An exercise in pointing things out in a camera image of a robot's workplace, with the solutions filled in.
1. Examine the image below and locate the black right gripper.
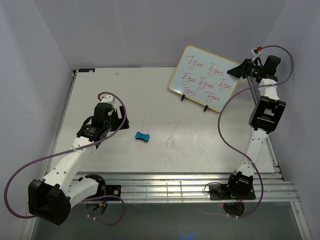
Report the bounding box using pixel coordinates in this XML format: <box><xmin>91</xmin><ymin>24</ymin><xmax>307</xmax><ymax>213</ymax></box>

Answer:
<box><xmin>227</xmin><ymin>58</ymin><xmax>265</xmax><ymax>79</ymax></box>

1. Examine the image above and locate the blue bone shaped eraser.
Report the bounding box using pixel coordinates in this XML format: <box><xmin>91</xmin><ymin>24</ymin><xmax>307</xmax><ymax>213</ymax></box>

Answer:
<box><xmin>135</xmin><ymin>131</ymin><xmax>150</xmax><ymax>143</ymax></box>

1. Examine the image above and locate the yellow framed whiteboard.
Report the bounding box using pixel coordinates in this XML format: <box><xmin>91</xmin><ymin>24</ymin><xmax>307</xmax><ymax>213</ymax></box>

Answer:
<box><xmin>168</xmin><ymin>45</ymin><xmax>240</xmax><ymax>113</ymax></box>

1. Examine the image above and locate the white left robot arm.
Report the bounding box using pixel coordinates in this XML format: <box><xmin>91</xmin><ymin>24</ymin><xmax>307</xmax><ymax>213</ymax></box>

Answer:
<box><xmin>28</xmin><ymin>92</ymin><xmax>129</xmax><ymax>225</ymax></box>

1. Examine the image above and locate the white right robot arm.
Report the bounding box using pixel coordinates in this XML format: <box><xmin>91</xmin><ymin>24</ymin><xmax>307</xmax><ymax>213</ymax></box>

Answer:
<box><xmin>225</xmin><ymin>55</ymin><xmax>286</xmax><ymax>199</ymax></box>

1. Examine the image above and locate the black XDOF label left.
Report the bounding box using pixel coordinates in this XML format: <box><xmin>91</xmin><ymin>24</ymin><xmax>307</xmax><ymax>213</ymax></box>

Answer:
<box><xmin>78</xmin><ymin>68</ymin><xmax>96</xmax><ymax>73</ymax></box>

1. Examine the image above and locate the aluminium table frame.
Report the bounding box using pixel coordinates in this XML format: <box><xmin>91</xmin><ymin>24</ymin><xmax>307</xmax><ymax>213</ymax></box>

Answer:
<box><xmin>19</xmin><ymin>67</ymin><xmax>313</xmax><ymax>240</ymax></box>

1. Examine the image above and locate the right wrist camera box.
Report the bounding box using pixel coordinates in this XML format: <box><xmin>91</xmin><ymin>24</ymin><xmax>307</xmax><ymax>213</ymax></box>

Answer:
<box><xmin>251</xmin><ymin>46</ymin><xmax>262</xmax><ymax>56</ymax></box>

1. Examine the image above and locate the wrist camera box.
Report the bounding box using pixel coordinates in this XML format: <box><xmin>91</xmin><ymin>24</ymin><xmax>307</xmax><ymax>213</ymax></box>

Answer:
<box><xmin>97</xmin><ymin>93</ymin><xmax>116</xmax><ymax>106</ymax></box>
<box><xmin>251</xmin><ymin>46</ymin><xmax>262</xmax><ymax>56</ymax></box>

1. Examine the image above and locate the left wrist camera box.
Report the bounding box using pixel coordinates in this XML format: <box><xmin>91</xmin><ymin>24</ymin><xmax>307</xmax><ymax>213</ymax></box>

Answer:
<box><xmin>97</xmin><ymin>93</ymin><xmax>116</xmax><ymax>106</ymax></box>

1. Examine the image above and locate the black wire easel stand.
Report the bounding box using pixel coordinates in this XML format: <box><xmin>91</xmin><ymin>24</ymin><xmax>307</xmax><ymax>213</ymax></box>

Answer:
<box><xmin>180</xmin><ymin>94</ymin><xmax>209</xmax><ymax>112</ymax></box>

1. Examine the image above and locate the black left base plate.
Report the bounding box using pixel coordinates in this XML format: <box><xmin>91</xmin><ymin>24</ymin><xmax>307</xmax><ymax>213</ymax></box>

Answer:
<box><xmin>101</xmin><ymin>185</ymin><xmax>122</xmax><ymax>197</ymax></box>

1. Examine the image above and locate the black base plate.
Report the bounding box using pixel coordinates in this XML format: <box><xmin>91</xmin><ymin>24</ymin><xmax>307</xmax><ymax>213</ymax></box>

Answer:
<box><xmin>208</xmin><ymin>183</ymin><xmax>256</xmax><ymax>201</ymax></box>
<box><xmin>101</xmin><ymin>185</ymin><xmax>122</xmax><ymax>197</ymax></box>

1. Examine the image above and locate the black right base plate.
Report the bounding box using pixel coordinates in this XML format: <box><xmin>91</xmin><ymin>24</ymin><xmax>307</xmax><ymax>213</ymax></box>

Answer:
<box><xmin>208</xmin><ymin>183</ymin><xmax>256</xmax><ymax>201</ymax></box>

